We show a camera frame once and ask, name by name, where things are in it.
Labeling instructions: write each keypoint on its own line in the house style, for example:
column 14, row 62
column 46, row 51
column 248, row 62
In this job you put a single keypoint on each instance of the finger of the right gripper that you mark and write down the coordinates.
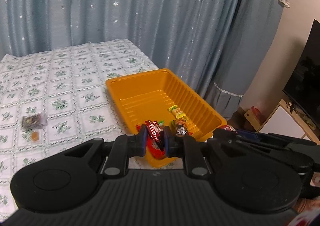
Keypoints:
column 273, row 139
column 284, row 149

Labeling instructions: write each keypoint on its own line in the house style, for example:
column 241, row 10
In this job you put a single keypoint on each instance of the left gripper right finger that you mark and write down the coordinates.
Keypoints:
column 188, row 149

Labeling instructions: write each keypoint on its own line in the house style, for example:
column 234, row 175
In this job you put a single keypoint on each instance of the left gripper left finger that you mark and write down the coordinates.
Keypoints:
column 119, row 151

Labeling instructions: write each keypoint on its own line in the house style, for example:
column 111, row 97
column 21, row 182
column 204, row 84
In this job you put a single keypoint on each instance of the red snack packet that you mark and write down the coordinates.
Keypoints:
column 154, row 150
column 228, row 128

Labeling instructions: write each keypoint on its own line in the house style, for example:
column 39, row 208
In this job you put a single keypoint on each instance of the long green snack packet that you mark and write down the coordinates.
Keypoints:
column 179, row 127

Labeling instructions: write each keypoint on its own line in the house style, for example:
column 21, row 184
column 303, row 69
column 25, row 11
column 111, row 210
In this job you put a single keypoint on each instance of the small green snack packet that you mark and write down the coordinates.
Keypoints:
column 161, row 123

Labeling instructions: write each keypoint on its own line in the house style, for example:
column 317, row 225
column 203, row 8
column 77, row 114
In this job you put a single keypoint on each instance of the dark red candy wrapper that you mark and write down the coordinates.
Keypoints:
column 156, row 133

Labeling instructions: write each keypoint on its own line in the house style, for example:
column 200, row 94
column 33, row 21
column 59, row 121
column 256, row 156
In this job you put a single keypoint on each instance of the person's right hand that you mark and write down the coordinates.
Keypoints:
column 309, row 198

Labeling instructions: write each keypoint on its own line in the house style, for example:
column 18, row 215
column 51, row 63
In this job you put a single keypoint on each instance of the white tv cabinet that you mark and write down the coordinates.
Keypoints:
column 282, row 121

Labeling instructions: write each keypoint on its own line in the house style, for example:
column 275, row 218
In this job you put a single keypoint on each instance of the orange plastic tray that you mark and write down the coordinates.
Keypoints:
column 147, row 96

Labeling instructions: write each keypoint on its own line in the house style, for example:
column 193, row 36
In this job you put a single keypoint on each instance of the yellow candy in tray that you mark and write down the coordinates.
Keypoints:
column 176, row 111

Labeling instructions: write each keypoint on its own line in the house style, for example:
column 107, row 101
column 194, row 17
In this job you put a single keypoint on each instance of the black television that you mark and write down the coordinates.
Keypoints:
column 303, row 84

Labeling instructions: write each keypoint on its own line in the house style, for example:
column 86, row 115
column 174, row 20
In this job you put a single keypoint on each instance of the floral plastic tablecloth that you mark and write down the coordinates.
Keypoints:
column 68, row 86

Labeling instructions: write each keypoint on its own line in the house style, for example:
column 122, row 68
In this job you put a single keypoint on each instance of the small tan candy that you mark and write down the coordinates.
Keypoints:
column 35, row 136

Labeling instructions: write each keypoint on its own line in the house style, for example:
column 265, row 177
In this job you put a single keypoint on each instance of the dark clear snack packet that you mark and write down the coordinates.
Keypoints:
column 34, row 121

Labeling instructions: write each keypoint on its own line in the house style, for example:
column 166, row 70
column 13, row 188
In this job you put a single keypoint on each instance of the blue star curtain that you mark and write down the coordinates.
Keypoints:
column 185, row 36

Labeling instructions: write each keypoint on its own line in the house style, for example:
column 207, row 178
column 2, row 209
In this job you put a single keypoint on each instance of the lace trimmed blue cover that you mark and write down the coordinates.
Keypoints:
column 252, row 31

